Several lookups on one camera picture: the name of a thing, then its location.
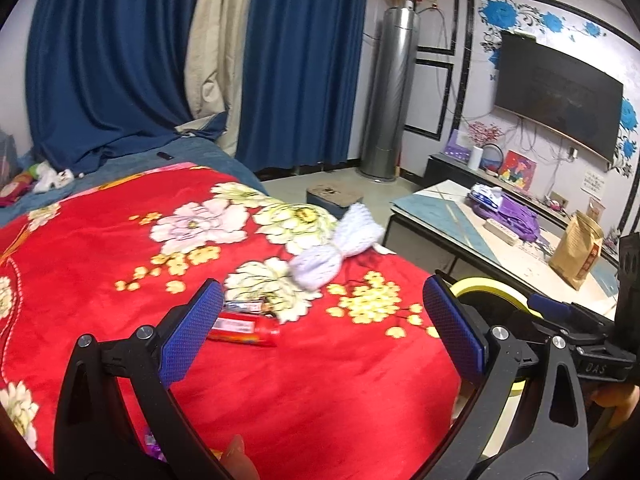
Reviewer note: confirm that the grey mesh bag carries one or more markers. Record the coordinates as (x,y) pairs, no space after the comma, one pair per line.
(7,157)

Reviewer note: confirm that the blue white packet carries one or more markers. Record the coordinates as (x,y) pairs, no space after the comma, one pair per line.
(485,195)

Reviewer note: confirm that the pink flower branch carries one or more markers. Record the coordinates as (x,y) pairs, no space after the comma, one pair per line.
(485,133)

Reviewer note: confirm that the cardboard box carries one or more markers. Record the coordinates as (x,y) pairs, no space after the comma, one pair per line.
(332,195)

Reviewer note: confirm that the purple candy wrapper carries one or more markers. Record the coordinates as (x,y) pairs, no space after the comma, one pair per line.
(155,447)

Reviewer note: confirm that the red snack packet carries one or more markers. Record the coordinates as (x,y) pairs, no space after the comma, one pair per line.
(240,327)

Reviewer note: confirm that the yellow rimmed bin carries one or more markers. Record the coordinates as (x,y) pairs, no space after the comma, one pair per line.
(480,284)

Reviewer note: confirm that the white plush toy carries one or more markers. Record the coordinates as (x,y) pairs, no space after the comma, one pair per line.
(50,177)

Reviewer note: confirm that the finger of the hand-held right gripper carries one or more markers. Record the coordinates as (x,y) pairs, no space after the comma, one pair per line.
(547,305)

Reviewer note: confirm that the silver tower air conditioner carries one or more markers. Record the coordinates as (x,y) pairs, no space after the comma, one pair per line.
(390,110)

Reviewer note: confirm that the beige curtain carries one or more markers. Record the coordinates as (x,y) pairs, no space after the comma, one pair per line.
(215,35)

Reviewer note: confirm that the brown paper bag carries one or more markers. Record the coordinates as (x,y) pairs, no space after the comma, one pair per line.
(575,255)

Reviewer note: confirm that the purple box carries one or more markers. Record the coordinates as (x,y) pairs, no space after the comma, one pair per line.
(457,145)

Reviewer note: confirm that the marble pattern coffee table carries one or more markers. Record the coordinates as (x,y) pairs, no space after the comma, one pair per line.
(440,210)

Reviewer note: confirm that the blue bed sheet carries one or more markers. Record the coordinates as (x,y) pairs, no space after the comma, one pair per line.
(200,152)

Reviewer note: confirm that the striped candy wrapper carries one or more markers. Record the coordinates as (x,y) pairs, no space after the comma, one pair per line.
(245,306)

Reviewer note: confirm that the narrow blue curtain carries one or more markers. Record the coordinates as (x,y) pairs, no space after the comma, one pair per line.
(300,60)

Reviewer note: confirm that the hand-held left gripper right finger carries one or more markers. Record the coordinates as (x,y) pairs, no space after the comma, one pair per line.
(452,330)

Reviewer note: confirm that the black remote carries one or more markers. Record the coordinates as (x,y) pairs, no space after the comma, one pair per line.
(165,156)

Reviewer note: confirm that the person's right hand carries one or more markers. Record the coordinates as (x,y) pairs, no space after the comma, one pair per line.
(620,405)

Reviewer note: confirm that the person's left hand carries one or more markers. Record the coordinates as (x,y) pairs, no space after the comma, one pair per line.
(240,460)

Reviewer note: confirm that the wide blue curtain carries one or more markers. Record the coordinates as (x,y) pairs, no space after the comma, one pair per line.
(100,60)

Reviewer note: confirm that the red floral blanket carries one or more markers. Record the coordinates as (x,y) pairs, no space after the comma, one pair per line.
(325,385)

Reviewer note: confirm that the colourful toys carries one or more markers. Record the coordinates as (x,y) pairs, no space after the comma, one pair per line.
(20,185)

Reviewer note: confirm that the white power strip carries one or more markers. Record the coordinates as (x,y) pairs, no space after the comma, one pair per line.
(500,231)

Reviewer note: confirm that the purple cloth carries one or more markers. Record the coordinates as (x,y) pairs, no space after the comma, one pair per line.
(520,220)

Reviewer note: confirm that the white paper notice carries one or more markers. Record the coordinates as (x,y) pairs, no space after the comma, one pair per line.
(595,181)

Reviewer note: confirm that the white yarn skein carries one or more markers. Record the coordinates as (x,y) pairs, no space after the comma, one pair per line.
(320,260)

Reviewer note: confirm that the colourful picture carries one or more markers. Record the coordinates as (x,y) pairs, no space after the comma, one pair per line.
(517,170)

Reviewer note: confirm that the white cylinder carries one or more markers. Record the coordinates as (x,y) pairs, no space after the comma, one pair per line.
(475,156)

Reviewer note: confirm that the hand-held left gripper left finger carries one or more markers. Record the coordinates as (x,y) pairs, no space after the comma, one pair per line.
(192,330)

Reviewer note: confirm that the black wall television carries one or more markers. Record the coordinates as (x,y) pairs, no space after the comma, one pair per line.
(555,95)

